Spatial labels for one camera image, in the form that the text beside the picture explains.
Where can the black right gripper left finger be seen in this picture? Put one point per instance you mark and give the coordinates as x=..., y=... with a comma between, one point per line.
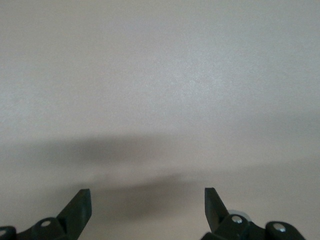
x=75, y=217

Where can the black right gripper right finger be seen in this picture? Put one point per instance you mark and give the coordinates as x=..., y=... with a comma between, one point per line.
x=216, y=217

